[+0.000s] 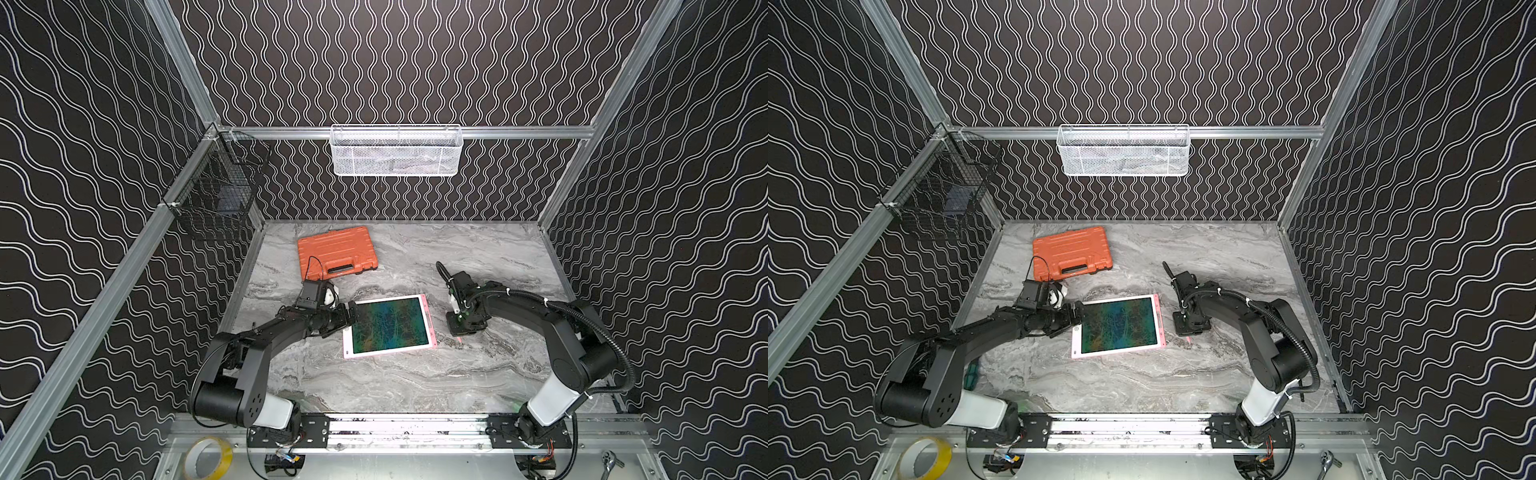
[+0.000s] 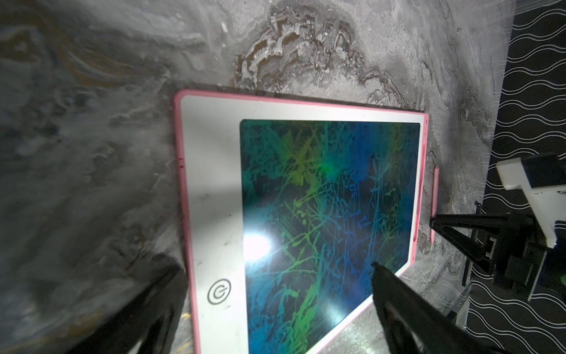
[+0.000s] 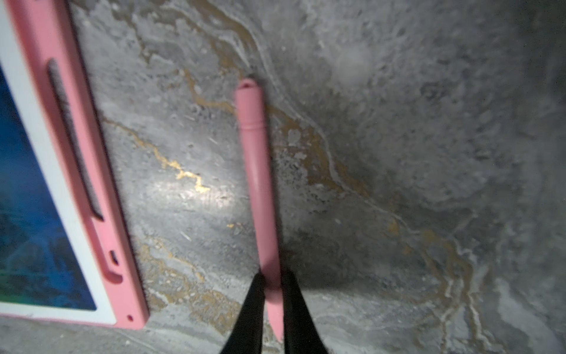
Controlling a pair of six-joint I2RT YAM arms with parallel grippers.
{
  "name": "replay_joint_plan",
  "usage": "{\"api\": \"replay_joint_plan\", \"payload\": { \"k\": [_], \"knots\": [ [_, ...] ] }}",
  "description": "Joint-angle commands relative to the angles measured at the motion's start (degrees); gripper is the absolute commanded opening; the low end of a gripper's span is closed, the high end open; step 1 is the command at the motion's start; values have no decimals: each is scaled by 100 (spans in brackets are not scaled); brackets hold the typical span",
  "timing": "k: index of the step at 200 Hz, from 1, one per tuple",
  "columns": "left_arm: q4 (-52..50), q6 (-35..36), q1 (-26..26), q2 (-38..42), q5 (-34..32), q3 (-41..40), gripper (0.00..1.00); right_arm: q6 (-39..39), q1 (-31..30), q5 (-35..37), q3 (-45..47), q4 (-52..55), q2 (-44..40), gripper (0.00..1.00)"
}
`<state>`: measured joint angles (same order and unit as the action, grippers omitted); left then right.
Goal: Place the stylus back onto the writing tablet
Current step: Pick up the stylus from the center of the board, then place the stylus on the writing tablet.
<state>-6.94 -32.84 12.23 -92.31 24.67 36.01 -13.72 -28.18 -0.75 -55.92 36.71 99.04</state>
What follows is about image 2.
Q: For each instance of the pink LCD writing tablet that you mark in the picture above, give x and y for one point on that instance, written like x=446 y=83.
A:
x=286 y=205

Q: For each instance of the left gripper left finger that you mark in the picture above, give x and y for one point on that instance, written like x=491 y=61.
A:
x=148 y=323

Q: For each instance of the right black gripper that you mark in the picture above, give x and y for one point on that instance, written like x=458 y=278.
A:
x=513 y=255

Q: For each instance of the pink stylus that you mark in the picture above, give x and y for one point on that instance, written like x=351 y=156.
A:
x=434 y=203

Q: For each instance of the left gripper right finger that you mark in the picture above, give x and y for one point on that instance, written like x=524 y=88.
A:
x=412 y=325

